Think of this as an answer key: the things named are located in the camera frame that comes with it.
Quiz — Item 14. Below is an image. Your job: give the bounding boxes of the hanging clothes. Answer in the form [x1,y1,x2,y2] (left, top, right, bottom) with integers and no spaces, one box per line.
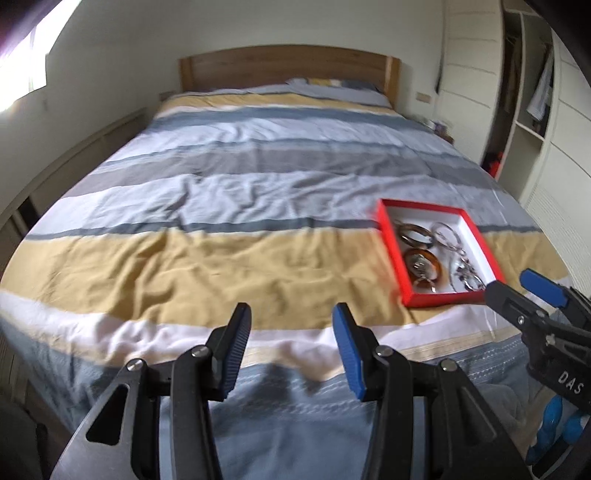
[526,46,555,123]

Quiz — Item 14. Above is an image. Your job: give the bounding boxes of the amber bangle with silver band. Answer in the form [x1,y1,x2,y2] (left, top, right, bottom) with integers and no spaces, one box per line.
[403,248,445,294]

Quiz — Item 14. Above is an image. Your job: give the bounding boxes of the white wardrobe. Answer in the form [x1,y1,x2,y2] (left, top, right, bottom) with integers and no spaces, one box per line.
[436,0,591,296]

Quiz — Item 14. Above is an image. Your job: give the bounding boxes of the thin brown bangle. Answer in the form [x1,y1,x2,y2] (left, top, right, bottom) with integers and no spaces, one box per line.
[398,223,435,247]

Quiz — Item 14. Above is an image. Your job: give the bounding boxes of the red jewelry box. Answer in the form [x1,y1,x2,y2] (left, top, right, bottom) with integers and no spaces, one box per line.
[376,198,506,309]

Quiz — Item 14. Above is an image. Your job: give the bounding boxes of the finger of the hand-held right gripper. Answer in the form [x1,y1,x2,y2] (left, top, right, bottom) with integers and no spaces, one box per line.
[519,269,591,324]
[485,281,575,347]

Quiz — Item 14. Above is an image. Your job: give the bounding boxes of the silver rings and keychains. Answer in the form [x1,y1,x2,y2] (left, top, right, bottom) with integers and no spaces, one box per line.
[450,251,485,292]

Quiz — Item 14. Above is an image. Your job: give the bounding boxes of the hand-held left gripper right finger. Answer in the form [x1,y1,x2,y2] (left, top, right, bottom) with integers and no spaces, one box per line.
[332,302,532,480]

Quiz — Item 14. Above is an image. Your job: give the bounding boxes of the nightstand clutter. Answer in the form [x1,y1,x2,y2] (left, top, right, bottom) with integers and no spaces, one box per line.
[416,115,455,144]

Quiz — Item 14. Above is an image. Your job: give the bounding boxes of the grey pillow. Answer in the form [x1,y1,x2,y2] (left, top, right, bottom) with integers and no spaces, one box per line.
[286,78,393,108]

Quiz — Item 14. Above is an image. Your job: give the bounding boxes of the window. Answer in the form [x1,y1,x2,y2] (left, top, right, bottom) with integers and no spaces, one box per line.
[0,0,84,112]

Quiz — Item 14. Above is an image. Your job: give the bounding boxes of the wooden headboard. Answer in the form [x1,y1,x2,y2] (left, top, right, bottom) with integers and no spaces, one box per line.
[178,45,402,109]

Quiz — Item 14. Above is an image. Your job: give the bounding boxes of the bed with striped duvet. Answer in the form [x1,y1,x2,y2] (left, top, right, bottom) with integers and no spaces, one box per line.
[0,85,573,480]

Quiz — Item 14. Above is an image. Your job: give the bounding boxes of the thin silver bangle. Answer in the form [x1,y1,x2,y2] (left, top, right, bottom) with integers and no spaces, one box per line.
[431,222,460,245]

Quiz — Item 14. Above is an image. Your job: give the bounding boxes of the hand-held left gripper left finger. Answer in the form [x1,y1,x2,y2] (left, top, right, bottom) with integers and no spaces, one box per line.
[48,302,253,480]

